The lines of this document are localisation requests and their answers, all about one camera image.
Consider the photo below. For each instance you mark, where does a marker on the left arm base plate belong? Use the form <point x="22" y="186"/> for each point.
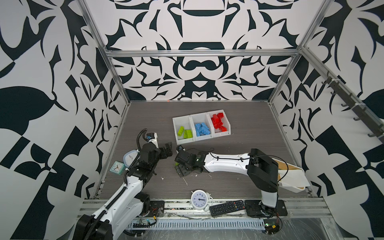
<point x="156" y="208"/>

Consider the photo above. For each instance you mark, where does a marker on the blue brick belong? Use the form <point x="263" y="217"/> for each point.
<point x="202" y="129"/>

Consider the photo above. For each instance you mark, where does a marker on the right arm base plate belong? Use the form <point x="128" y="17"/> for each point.
<point x="255" y="209"/>

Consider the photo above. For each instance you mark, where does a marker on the small green square clock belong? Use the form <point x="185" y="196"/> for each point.
<point x="117" y="168"/>

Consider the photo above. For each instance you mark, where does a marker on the wall hook rail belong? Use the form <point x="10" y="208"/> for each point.
<point x="352" y="102"/>

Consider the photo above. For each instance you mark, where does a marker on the green brick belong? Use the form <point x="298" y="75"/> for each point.
<point x="188" y="134"/>
<point x="181" y="131"/>

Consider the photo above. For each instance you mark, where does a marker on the white cable duct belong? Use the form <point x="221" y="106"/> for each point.
<point x="207" y="224"/>

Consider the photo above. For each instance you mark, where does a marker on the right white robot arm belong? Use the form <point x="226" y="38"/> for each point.
<point x="261" y="168"/>

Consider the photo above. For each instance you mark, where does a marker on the white bin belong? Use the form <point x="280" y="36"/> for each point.
<point x="216" y="123"/>
<point x="202" y="118"/>
<point x="185" y="121"/>

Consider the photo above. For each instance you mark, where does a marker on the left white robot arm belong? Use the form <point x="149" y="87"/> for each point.
<point x="129" y="201"/>

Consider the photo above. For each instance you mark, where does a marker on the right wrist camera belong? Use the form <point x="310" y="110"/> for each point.
<point x="180" y="148"/>

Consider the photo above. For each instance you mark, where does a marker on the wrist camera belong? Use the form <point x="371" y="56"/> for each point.
<point x="152" y="138"/>
<point x="180" y="148"/>

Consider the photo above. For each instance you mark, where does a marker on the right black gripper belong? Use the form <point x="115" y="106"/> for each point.
<point x="179" y="169"/>

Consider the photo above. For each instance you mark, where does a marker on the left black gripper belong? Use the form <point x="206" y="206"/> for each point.
<point x="167" y="149"/>

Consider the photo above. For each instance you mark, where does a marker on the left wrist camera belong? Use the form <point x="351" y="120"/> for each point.
<point x="152" y="138"/>

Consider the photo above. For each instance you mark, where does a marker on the middle white bin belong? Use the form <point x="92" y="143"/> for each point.
<point x="202" y="118"/>

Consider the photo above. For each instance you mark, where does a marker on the black remote control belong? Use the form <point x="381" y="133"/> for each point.
<point x="226" y="208"/>

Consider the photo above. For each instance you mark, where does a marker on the right white bin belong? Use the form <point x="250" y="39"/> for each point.
<point x="216" y="123"/>

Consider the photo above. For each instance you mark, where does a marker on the white analog clock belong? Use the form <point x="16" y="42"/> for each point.
<point x="200" y="200"/>

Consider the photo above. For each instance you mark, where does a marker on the left white bin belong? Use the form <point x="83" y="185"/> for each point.
<point x="185" y="121"/>

